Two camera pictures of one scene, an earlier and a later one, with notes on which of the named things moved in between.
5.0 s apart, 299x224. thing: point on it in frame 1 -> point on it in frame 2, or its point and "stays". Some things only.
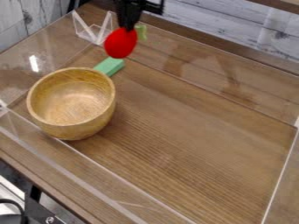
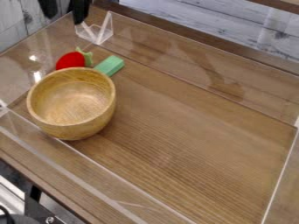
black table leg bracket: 38,213 stays
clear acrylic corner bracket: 95,33 stays
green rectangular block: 110,66 stays
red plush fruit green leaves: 121,41 -> 74,59
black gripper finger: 129,10 -> 79,10
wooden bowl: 71,102 stays
